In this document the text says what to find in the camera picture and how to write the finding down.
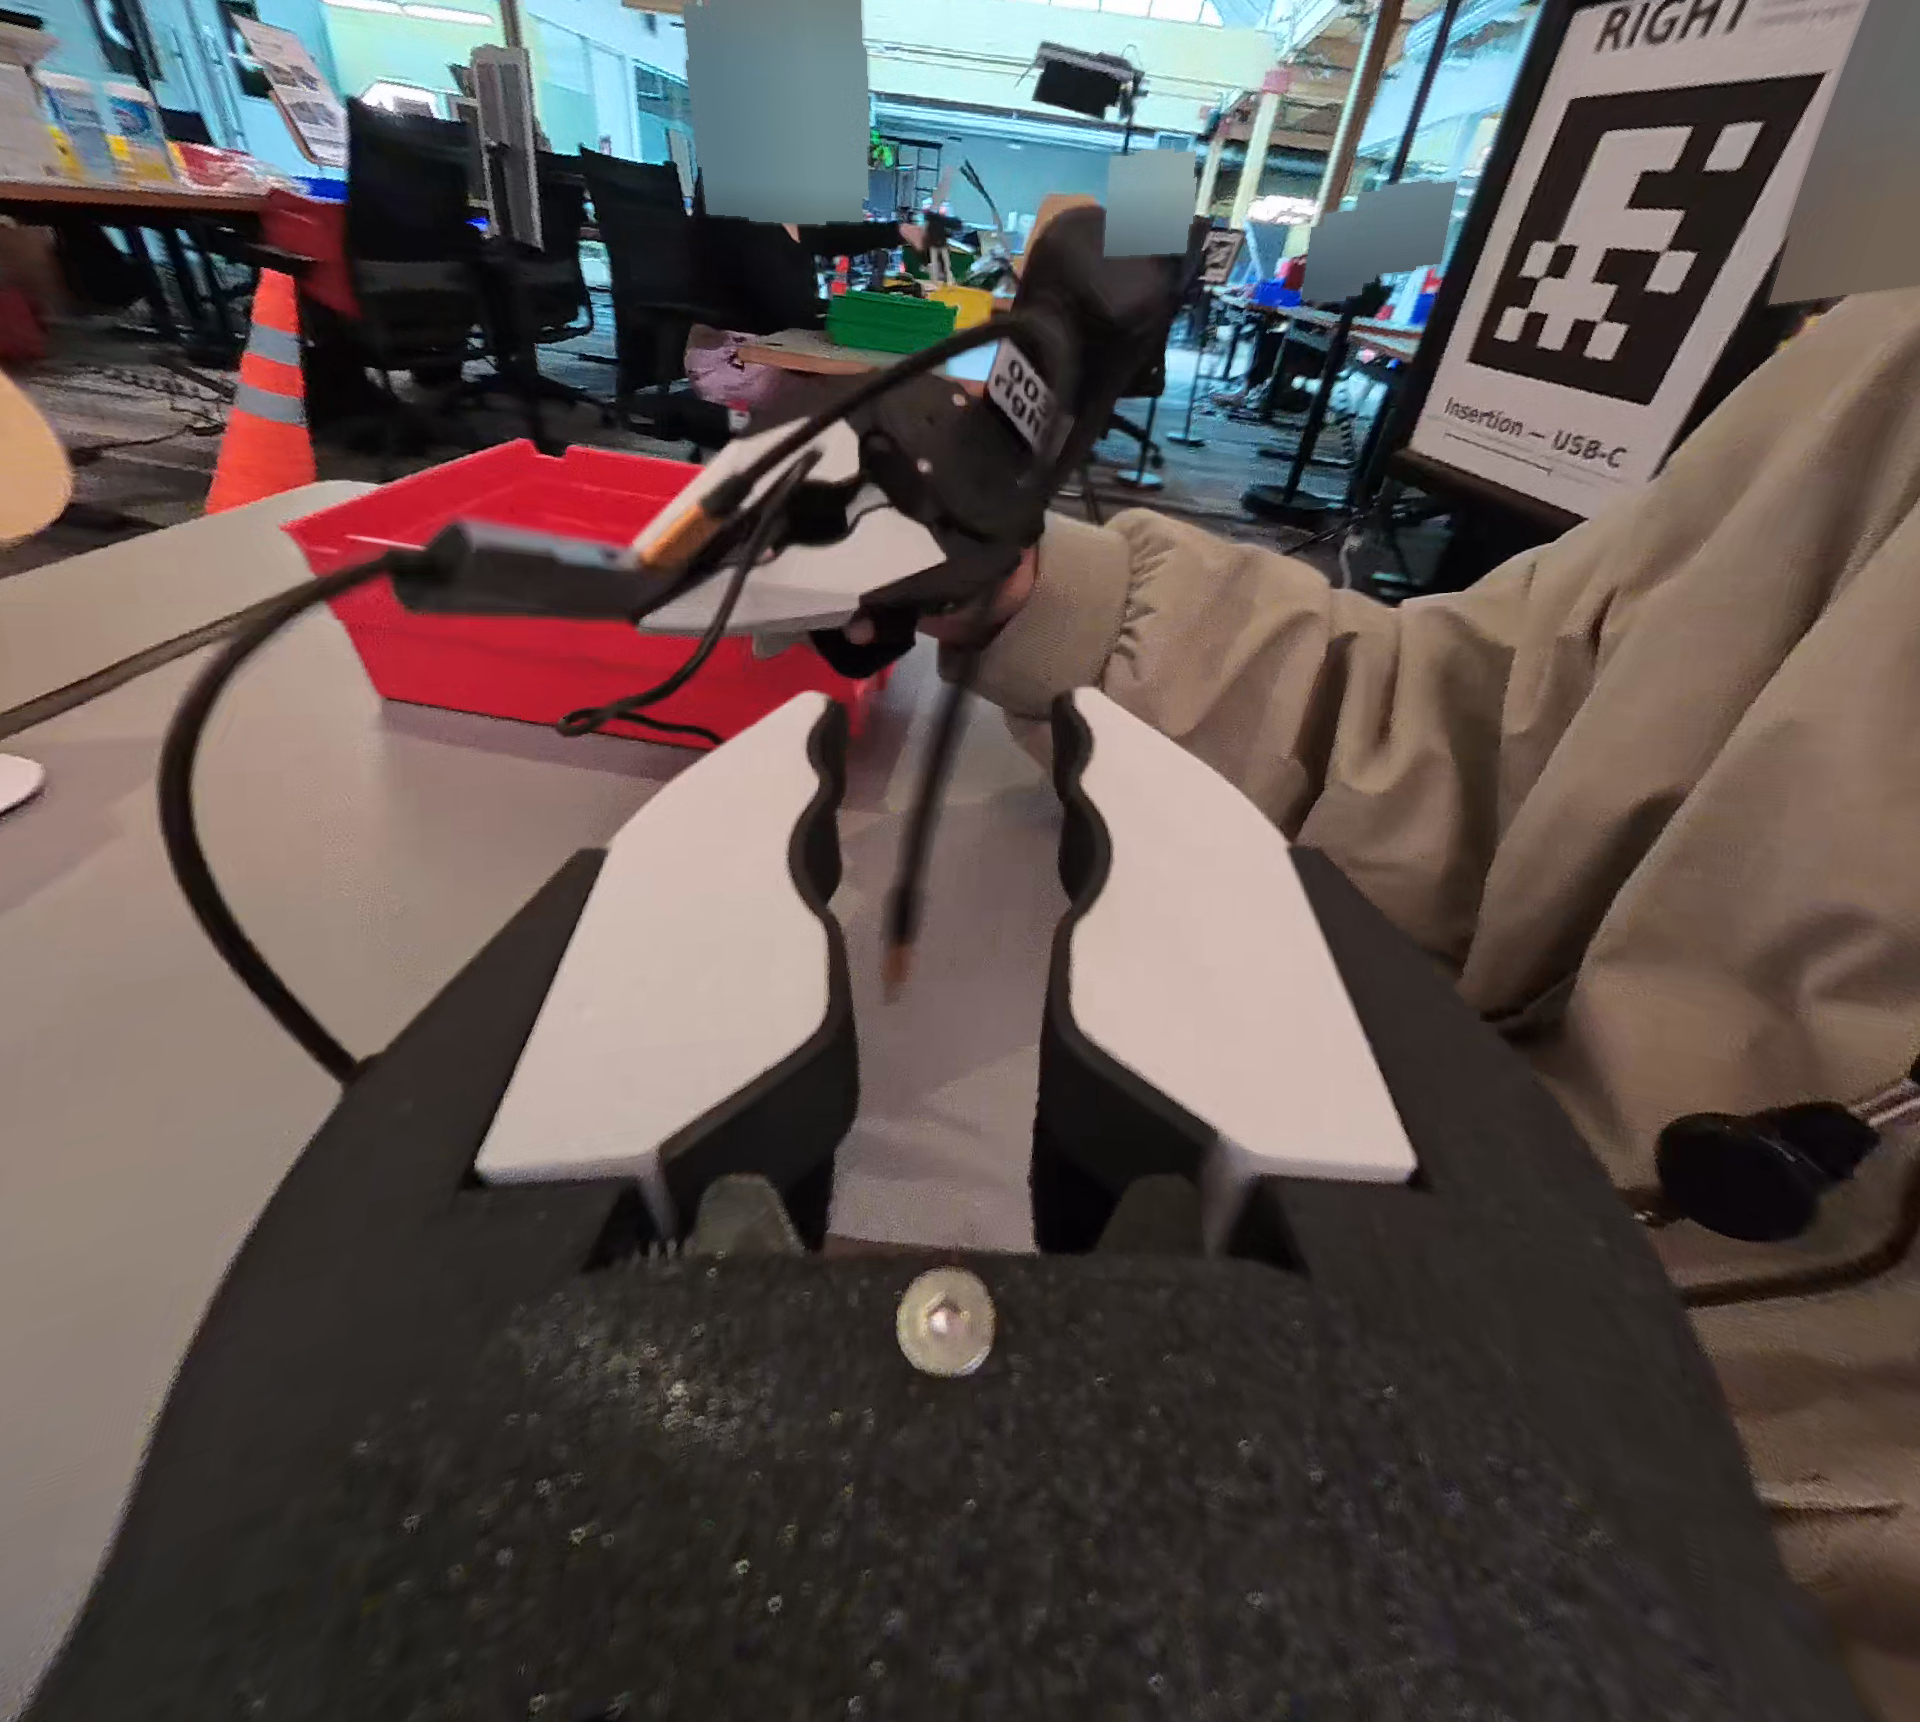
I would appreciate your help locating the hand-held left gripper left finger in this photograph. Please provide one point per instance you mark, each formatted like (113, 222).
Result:
(678, 1003)

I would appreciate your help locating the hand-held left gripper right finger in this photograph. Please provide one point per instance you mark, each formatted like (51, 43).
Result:
(1228, 1003)

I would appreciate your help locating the orange traffic cone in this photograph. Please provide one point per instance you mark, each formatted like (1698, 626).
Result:
(265, 418)

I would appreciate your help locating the wooden board stand white base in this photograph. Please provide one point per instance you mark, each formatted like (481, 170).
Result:
(31, 463)

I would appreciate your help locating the person's right hand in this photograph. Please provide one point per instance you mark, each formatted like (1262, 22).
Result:
(997, 605)

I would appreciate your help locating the green plastic bin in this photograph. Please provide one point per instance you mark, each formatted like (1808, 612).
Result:
(896, 322)

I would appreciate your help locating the framed marker tag board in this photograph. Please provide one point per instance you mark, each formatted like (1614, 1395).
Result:
(1650, 222)

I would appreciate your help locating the long wooden table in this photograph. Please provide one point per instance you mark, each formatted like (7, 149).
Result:
(117, 195)

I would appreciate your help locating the black office chair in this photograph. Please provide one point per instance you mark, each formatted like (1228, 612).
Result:
(640, 252)
(404, 237)

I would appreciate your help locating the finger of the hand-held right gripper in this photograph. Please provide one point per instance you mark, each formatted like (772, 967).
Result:
(792, 463)
(840, 575)

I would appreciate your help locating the person's right forearm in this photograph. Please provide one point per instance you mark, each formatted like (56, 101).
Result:
(1496, 643)

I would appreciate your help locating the red plastic bin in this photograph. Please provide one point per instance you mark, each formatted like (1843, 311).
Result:
(496, 654)

